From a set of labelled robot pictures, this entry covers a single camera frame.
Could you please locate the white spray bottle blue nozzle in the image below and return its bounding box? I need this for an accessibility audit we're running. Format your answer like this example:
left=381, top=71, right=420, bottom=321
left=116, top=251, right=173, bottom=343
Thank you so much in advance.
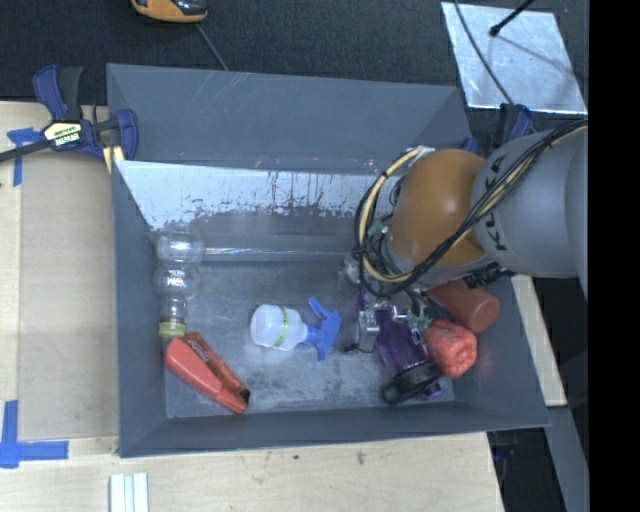
left=249, top=296, right=344, bottom=362

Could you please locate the clear plastic bottle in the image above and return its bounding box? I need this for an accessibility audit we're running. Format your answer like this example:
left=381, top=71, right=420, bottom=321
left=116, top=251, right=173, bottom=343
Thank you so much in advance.
left=151, top=224, right=207, bottom=339

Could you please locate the red-brown cup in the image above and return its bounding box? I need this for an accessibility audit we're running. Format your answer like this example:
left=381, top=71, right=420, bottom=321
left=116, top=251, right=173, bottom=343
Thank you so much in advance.
left=427, top=278, right=501, bottom=334

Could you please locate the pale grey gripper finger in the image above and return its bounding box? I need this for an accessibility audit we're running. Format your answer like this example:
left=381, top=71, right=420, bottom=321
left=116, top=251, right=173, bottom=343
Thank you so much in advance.
left=355, top=309, right=380, bottom=353

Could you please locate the pale wood board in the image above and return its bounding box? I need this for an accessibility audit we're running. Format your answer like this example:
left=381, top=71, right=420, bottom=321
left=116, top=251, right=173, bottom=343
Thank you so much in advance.
left=16, top=148, right=121, bottom=442

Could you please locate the red stapler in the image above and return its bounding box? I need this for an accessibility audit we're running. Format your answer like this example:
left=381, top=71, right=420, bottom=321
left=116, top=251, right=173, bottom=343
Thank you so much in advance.
left=163, top=331, right=252, bottom=416

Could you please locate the purple bottle with black cap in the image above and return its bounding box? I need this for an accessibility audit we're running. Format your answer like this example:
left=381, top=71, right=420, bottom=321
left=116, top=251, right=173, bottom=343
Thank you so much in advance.
left=373, top=309, right=445, bottom=407

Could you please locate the black cylinder on white bracket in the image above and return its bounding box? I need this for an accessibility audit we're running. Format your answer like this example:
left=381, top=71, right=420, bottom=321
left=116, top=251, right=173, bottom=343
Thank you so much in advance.
left=463, top=264, right=503, bottom=290

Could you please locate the grey metal bin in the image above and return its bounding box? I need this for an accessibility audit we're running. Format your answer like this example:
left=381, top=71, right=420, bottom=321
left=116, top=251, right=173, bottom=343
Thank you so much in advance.
left=105, top=62, right=552, bottom=459

